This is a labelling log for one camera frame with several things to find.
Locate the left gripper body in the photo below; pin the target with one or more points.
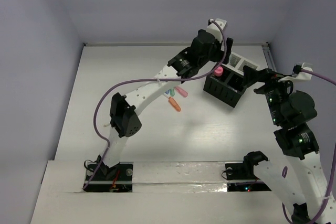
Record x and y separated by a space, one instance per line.
227 51

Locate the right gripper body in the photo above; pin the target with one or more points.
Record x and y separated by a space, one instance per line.
276 92

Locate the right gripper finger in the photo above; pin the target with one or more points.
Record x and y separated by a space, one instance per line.
252 76
261 90

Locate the pink capped highlighter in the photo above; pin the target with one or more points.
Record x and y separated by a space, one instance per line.
218 72

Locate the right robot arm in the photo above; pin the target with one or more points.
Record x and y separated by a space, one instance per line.
314 203

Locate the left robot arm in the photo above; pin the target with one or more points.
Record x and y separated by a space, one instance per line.
210 44

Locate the black and white organizer box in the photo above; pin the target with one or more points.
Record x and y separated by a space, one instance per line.
229 87

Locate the green highlighter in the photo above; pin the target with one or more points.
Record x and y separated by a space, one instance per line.
172 92

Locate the orange highlighter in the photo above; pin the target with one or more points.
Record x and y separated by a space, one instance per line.
174 104

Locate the white foam front board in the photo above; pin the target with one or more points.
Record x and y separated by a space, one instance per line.
61 200

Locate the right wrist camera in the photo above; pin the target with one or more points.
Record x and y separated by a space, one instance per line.
298 74

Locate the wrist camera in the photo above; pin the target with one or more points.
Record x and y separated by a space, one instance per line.
298 74
216 27

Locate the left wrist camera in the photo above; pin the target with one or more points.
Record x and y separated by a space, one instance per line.
216 27

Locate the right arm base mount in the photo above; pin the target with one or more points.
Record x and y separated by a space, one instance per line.
240 178

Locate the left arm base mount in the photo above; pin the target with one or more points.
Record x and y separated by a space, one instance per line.
109 180

